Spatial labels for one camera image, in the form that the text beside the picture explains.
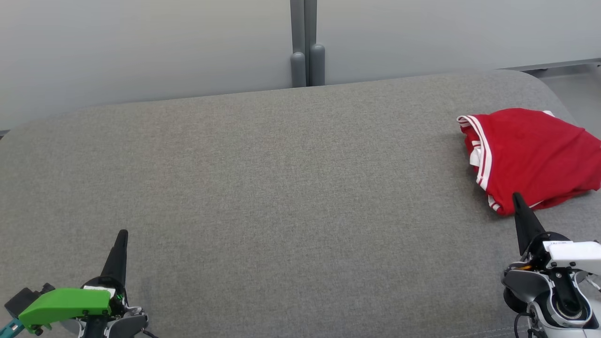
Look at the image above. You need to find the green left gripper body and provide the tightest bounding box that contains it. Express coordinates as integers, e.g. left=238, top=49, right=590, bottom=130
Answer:
left=18, top=277, right=127, bottom=335

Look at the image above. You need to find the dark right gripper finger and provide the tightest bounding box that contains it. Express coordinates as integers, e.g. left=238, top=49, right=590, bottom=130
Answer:
left=512, top=192, right=547, bottom=256

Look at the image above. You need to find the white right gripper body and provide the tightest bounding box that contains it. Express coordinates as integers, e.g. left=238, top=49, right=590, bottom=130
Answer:
left=521, top=232, right=601, bottom=277

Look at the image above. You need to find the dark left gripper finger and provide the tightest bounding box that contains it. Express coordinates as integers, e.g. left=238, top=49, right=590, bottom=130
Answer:
left=100, top=229, right=129, bottom=288

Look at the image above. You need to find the red Bulls 23 jersey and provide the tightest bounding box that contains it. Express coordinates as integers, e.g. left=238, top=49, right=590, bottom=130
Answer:
left=456, top=108, right=601, bottom=216

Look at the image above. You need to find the grey fabric sofa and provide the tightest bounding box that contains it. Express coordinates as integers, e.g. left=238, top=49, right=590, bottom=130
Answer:
left=0, top=69, right=601, bottom=338

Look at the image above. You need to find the teal left camera connector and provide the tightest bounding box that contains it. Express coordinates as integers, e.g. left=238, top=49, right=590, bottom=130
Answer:
left=0, top=318, right=24, bottom=338

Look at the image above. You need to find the grey wall base rail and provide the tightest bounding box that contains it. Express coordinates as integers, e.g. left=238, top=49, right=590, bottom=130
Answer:
left=500, top=58, right=601, bottom=72

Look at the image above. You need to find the grey partition post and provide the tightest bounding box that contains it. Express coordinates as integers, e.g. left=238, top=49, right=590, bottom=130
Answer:
left=290, top=0, right=326, bottom=88

